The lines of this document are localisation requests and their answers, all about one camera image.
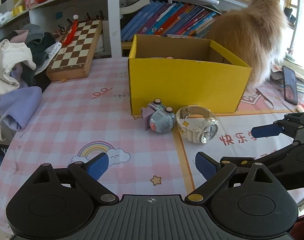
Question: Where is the stack of papers and books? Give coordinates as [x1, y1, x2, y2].
[270, 56, 304, 94]

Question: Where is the pile of clothes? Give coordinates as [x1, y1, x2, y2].
[0, 24, 62, 141]

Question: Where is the cream wrist watch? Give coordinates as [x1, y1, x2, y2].
[175, 105, 218, 144]

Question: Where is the wooden chess board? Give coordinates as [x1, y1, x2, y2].
[46, 20, 102, 81]

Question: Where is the orange fluffy cat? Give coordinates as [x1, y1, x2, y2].
[206, 0, 288, 88]

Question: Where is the black smartphone on stand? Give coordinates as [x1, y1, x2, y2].
[282, 66, 298, 105]

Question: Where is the yellow cardboard box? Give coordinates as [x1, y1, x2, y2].
[128, 35, 252, 115]

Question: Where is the pink checkered tablecloth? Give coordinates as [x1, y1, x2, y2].
[0, 58, 297, 232]

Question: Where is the row of colourful books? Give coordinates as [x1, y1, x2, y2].
[121, 0, 221, 42]

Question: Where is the red tassel ornament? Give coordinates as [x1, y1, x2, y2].
[62, 14, 79, 46]

